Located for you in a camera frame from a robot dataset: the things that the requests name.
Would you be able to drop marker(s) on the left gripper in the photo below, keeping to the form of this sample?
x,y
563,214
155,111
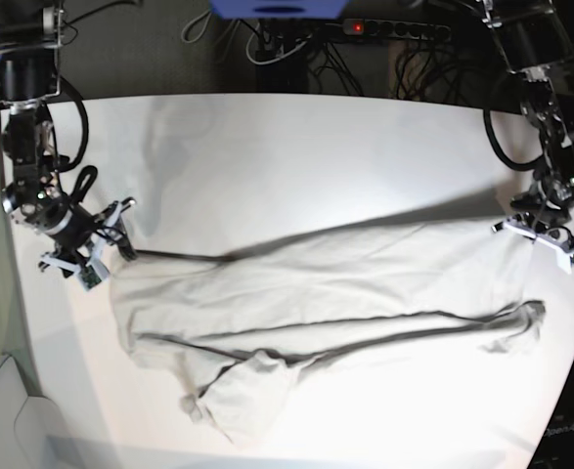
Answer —
x,y
536,218

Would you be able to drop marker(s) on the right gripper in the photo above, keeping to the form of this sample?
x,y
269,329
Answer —
x,y
80,239

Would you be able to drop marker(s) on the light grey t-shirt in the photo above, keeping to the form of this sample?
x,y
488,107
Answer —
x,y
241,336

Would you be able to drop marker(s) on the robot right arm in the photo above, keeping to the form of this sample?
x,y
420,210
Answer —
x,y
48,188

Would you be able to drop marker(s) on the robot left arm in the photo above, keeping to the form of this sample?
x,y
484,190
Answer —
x,y
539,54

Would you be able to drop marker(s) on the grey side cabinet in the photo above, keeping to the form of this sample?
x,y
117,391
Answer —
x,y
26,424

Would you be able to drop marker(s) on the blue box overhead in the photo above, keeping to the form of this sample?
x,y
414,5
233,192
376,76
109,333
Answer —
x,y
278,9

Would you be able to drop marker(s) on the black power strip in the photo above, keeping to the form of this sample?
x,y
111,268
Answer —
x,y
385,29

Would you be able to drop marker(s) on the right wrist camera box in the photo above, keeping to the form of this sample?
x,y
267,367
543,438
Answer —
x,y
93,275

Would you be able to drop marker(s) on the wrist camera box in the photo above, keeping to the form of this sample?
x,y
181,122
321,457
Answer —
x,y
93,275
565,260

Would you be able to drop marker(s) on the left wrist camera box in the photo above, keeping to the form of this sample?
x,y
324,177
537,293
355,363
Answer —
x,y
565,260

